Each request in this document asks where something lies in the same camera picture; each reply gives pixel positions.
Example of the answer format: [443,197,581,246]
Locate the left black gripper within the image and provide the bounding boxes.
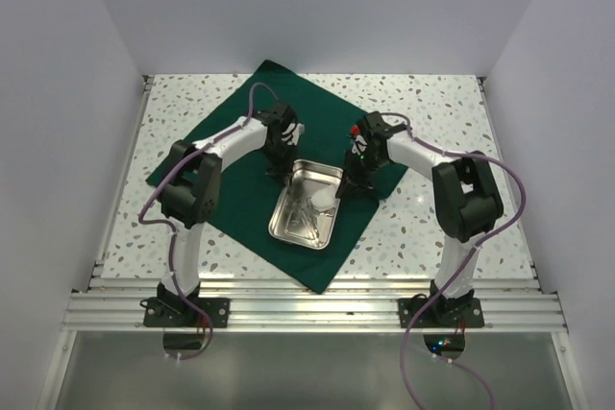
[260,139,298,188]

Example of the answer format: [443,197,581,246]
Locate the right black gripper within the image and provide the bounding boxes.
[336,150,387,201]

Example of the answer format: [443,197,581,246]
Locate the steel surgical scissors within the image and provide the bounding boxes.
[284,201,318,240]

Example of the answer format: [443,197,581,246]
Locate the stainless steel tray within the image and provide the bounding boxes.
[268,159,343,251]

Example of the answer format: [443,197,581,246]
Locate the steel forceps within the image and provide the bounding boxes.
[290,208,320,240]

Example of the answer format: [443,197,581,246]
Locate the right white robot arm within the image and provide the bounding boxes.
[336,111,504,326]

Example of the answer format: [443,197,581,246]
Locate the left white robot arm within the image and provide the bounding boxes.
[157,101,304,326]

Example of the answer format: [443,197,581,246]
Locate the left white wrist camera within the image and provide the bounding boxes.
[283,123,305,145]

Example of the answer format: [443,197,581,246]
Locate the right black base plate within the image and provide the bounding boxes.
[397,291,485,328]

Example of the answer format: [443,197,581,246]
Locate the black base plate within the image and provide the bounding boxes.
[139,298,231,328]
[397,291,485,328]

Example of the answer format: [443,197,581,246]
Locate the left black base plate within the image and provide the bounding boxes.
[139,298,231,328]

